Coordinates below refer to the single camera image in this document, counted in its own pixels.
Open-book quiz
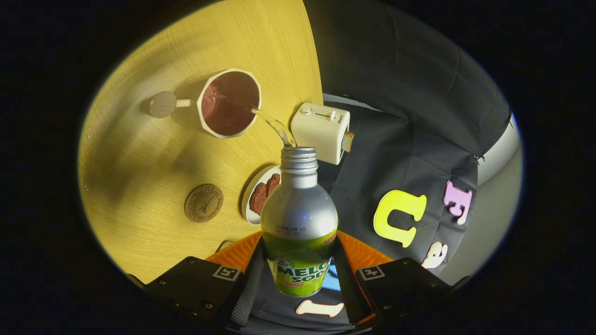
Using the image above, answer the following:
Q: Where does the juice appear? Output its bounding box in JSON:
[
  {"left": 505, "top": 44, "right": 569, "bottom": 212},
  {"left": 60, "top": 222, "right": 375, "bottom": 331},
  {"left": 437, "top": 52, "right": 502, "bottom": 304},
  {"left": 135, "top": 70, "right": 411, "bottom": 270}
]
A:
[{"left": 201, "top": 72, "right": 295, "bottom": 147}]

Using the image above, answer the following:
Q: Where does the silver green juice bottle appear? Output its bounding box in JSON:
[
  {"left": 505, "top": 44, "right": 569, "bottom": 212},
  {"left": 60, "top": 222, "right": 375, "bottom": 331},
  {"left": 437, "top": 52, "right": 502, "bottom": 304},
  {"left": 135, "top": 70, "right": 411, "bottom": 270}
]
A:
[{"left": 260, "top": 147, "right": 339, "bottom": 298}]

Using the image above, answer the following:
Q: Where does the white plate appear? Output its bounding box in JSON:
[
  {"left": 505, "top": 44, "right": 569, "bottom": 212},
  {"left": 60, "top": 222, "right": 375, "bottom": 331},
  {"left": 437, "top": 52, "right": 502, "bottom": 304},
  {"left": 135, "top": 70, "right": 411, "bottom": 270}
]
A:
[{"left": 241, "top": 166, "right": 282, "bottom": 226}]

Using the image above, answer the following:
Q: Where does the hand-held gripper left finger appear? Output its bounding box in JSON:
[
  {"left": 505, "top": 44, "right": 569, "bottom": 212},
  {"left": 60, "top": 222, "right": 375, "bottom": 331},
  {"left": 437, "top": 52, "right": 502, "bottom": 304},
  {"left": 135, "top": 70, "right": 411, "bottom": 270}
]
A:
[{"left": 126, "top": 231, "right": 267, "bottom": 328}]

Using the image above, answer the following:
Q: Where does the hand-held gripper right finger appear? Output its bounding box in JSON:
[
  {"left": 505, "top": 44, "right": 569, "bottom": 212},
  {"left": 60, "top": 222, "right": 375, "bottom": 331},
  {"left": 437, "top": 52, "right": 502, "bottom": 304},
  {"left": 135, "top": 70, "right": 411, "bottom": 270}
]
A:
[{"left": 331, "top": 231, "right": 452, "bottom": 331}]

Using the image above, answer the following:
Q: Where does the round wooden coaster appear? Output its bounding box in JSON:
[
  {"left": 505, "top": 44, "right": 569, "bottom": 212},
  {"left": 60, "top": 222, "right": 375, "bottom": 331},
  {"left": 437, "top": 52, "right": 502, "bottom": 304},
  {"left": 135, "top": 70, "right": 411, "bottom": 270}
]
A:
[{"left": 183, "top": 183, "right": 224, "bottom": 223}]

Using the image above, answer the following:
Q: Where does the white toaster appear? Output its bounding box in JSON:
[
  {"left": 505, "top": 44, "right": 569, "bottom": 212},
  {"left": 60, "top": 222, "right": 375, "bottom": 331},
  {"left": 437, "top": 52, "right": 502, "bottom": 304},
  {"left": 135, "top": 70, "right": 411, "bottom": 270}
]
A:
[{"left": 291, "top": 102, "right": 355, "bottom": 166}]

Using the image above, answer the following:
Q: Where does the beige cup with round handle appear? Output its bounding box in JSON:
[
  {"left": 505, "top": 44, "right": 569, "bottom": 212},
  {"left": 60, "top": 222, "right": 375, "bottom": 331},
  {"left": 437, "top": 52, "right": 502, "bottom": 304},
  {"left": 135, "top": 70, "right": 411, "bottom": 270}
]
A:
[{"left": 149, "top": 68, "right": 262, "bottom": 140}]

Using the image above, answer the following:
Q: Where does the black backdrop cloth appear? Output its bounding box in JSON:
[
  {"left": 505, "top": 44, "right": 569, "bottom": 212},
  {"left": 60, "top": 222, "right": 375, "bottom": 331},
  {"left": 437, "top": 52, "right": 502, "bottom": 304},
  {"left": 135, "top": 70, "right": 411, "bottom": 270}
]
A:
[{"left": 233, "top": 0, "right": 513, "bottom": 335}]

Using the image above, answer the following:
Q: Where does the wooden table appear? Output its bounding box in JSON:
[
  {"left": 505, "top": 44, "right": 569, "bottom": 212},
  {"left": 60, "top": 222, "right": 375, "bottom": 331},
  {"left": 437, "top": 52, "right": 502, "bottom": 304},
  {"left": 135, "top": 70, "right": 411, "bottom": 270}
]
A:
[{"left": 77, "top": 0, "right": 324, "bottom": 284}]

